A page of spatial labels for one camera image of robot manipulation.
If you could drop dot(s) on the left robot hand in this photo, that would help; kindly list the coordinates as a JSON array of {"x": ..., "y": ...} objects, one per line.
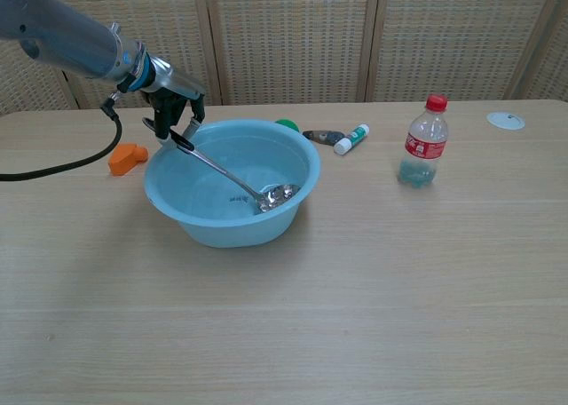
[{"x": 171, "y": 92}]

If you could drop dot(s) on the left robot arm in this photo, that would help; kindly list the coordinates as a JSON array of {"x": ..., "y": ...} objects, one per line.
[{"x": 71, "y": 41}]

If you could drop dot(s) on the light blue plastic basin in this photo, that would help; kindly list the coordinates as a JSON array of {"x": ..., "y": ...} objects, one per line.
[{"x": 231, "y": 227}]

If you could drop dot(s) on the orange plastic block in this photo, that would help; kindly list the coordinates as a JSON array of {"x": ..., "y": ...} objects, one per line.
[{"x": 124, "y": 160}]

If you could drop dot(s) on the green round object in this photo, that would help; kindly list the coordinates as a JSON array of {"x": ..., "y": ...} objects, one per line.
[{"x": 287, "y": 124}]

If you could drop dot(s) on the woven rattan folding screen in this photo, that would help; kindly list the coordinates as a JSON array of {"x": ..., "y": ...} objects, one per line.
[{"x": 310, "y": 36}]

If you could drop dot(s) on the grey brown small tool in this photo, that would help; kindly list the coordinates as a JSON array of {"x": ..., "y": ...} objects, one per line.
[{"x": 324, "y": 136}]

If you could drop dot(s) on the white green glue stick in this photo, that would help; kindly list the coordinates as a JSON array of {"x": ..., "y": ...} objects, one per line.
[{"x": 352, "y": 139}]

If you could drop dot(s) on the clear cola bottle red cap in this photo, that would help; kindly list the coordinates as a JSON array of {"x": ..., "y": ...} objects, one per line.
[{"x": 423, "y": 147}]

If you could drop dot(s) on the white round table grommet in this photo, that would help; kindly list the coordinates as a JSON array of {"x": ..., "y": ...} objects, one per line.
[{"x": 505, "y": 120}]

